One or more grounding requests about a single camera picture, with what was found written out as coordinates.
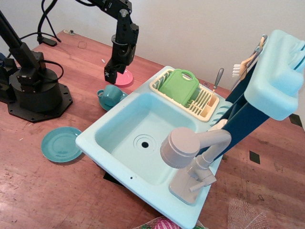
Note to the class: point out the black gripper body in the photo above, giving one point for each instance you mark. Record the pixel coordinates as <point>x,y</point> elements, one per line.
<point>122,54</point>

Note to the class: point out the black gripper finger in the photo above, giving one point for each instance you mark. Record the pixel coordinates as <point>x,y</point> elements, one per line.
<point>121,68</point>
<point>110,74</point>

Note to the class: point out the teal toy cup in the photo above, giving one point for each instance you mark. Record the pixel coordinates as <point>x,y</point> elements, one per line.
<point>111,95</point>

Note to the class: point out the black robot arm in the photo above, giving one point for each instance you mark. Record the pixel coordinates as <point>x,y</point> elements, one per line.
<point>126,33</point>

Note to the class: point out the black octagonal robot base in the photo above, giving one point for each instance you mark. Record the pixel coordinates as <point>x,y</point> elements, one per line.
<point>44,101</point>

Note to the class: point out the light blue toy sink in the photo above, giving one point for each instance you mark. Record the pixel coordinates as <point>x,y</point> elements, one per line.
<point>126,143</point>

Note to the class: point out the light blue sink shelf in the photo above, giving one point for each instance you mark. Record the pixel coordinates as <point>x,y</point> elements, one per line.
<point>278,76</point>

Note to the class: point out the pink toy plate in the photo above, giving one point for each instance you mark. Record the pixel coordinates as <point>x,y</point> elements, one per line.
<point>124,79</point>

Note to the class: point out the small teal saucer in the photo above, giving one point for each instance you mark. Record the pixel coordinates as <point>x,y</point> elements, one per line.
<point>103,104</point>

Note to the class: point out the green cutting board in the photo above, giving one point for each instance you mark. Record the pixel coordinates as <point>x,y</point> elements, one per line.
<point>180,86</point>

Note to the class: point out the large teal plate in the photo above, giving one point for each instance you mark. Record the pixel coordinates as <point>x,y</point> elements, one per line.
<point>59,145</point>

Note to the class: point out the cream dish rack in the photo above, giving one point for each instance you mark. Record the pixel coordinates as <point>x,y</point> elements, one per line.
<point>201,105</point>

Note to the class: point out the grey toy faucet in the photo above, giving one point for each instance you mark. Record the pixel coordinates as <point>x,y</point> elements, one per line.
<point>192,154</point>

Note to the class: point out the white bristle dish brush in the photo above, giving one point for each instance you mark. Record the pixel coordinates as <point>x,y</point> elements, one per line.
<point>240,70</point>

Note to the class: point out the pink mesh ball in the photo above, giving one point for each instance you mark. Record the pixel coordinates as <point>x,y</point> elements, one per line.
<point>159,223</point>

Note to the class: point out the black cable clamp mount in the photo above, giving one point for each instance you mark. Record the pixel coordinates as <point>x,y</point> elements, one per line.
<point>43,38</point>

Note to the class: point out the grey handled toy utensil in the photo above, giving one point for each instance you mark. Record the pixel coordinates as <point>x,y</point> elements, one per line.
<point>218,77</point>

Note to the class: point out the dark blue shelf post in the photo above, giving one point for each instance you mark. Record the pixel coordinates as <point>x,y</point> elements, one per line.
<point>242,118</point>

